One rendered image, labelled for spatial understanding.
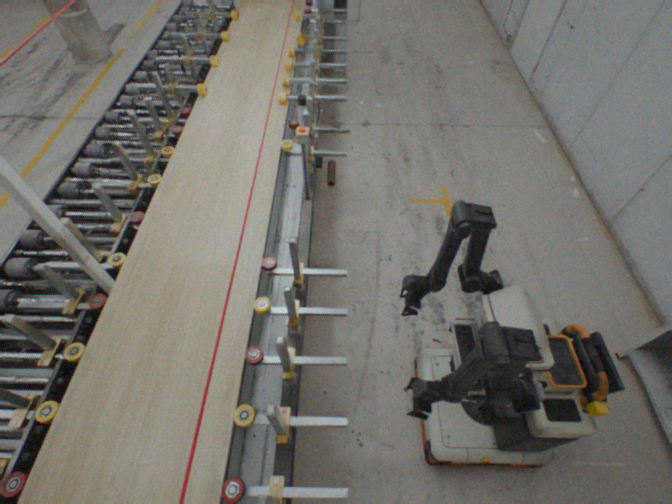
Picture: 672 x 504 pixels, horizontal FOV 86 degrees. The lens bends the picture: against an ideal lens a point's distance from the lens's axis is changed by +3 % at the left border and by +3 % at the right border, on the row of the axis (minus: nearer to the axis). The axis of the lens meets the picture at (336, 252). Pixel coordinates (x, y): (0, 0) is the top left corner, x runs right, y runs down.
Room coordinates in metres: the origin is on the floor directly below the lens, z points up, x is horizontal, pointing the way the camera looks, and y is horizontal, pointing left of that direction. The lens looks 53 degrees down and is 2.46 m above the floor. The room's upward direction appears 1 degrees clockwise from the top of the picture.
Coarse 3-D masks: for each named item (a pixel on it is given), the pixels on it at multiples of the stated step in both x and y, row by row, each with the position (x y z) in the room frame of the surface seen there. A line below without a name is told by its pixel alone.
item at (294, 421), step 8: (256, 416) 0.35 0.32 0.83; (264, 416) 0.35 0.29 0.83; (256, 424) 0.32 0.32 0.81; (264, 424) 0.32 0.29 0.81; (296, 424) 0.32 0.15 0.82; (304, 424) 0.32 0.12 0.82; (312, 424) 0.32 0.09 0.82; (320, 424) 0.32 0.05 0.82; (328, 424) 0.32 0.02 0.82; (336, 424) 0.32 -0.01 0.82; (344, 424) 0.32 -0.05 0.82
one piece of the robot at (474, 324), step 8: (456, 320) 0.70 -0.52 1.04; (464, 320) 0.70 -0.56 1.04; (472, 320) 0.70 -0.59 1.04; (456, 328) 0.66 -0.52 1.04; (464, 328) 0.66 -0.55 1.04; (472, 328) 0.66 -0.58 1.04; (456, 336) 0.63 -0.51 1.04; (464, 336) 0.63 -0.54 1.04; (472, 336) 0.63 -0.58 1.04; (456, 344) 0.59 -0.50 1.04; (464, 344) 0.59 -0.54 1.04; (472, 344) 0.59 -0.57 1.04; (456, 352) 0.56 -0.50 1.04; (464, 352) 0.56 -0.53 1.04; (472, 384) 0.44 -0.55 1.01; (480, 384) 0.45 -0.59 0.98
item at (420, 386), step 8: (416, 384) 0.38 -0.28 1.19; (424, 384) 0.37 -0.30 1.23; (432, 384) 0.37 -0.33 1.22; (440, 384) 0.38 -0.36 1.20; (416, 392) 0.36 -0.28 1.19; (424, 392) 0.35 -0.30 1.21; (432, 392) 0.35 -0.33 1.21; (440, 392) 0.35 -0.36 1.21; (448, 400) 0.33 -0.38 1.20; (456, 400) 0.32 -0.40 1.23
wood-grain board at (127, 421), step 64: (256, 0) 4.60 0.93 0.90; (256, 64) 3.18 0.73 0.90; (192, 128) 2.24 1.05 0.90; (256, 128) 2.26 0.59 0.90; (192, 192) 1.59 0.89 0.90; (256, 192) 1.61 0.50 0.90; (128, 256) 1.11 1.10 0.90; (192, 256) 1.11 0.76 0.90; (256, 256) 1.12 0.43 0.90; (128, 320) 0.74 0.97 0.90; (192, 320) 0.74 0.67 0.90; (128, 384) 0.45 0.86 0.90; (192, 384) 0.45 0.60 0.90; (64, 448) 0.21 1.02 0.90; (128, 448) 0.21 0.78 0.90
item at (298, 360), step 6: (264, 360) 0.58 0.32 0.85; (270, 360) 0.58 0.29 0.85; (276, 360) 0.58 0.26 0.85; (294, 360) 0.58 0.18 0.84; (300, 360) 0.58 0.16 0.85; (306, 360) 0.58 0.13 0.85; (312, 360) 0.58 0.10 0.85; (318, 360) 0.58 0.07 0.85; (324, 360) 0.58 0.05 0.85; (330, 360) 0.58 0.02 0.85; (336, 360) 0.58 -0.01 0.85; (342, 360) 0.58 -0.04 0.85
